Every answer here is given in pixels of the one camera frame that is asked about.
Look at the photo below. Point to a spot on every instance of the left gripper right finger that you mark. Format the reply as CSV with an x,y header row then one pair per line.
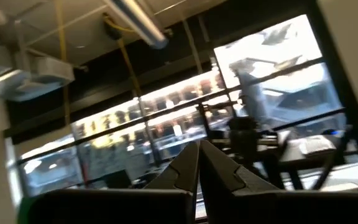
x,y
225,189

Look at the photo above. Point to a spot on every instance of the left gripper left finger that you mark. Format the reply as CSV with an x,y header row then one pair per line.
x,y
179,177

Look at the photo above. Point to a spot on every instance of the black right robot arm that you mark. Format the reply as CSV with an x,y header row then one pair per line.
x,y
242,140

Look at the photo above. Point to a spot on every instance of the white board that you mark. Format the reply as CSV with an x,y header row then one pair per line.
x,y
317,145

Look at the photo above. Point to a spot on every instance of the long ceiling light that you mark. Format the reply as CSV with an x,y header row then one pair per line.
x,y
141,21

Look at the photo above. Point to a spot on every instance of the black aluminium rig frame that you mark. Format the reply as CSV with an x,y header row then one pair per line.
x,y
351,93

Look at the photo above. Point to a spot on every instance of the rectangular silver ceiling duct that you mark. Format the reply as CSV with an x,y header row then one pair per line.
x,y
42,77

